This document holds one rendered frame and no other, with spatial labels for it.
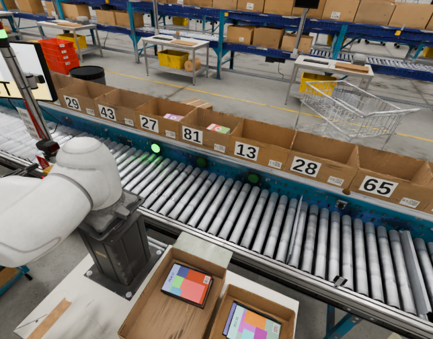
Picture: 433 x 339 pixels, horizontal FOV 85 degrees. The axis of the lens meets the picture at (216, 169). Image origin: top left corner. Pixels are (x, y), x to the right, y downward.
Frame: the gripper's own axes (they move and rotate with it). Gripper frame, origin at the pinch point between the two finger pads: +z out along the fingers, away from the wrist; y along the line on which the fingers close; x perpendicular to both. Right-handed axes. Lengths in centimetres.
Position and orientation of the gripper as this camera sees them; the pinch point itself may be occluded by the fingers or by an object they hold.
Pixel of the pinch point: (31, 167)
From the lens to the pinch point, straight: 170.8
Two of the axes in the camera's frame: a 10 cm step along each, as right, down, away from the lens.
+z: 4.0, -5.6, 7.3
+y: -9.2, -2.8, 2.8
